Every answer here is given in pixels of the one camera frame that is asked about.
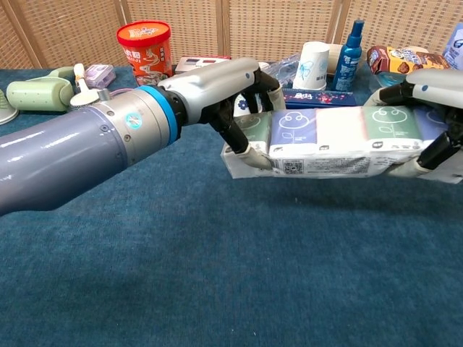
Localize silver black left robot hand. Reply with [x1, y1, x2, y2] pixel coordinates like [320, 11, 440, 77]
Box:
[158, 56, 286, 171]

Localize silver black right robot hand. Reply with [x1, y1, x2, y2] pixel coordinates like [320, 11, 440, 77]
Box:
[368, 67, 463, 182]

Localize long pocket tissue multipack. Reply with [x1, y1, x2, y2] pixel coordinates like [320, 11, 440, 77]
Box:
[221, 106, 463, 182]

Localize blue white wipes pack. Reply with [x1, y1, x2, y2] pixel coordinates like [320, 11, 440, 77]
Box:
[441, 22, 463, 70]

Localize white box red blue print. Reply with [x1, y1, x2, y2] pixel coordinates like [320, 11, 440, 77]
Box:
[174, 54, 233, 75]

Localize paper cup blue flower print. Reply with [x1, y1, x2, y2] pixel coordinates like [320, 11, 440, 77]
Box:
[232, 93, 262, 118]

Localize brown cookie box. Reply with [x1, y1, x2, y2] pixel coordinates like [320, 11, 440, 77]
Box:
[366, 44, 451, 76]

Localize woven bamboo folding screen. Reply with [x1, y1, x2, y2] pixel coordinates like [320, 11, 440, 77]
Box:
[0, 0, 463, 70]

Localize clear plastic water bottle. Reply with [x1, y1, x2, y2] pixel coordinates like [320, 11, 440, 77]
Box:
[258, 53, 302, 90]

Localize red instant noodle cup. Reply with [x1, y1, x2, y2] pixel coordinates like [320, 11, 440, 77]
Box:
[116, 20, 172, 87]

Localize blue spray bottle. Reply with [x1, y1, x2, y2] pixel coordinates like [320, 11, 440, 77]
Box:
[331, 19, 366, 93]

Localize paper cup blue butterfly print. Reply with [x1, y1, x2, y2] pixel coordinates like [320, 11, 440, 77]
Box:
[292, 40, 331, 91]

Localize beige bowl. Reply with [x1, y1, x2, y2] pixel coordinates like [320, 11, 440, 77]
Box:
[326, 43, 345, 76]

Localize dark blue long box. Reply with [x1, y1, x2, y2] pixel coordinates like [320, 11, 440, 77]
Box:
[281, 88, 357, 110]

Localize small purple box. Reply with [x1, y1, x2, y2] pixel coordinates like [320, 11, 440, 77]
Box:
[83, 64, 117, 88]

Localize white dish brush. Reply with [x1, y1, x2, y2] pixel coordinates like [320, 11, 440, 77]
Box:
[69, 62, 99, 107]

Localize blue carpet table cloth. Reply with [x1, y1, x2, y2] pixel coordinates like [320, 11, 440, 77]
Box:
[0, 64, 463, 347]

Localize green lint roller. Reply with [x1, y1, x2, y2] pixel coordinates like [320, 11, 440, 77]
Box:
[6, 66, 75, 113]

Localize green print paper cup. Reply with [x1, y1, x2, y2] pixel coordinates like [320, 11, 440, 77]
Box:
[0, 89, 20, 126]

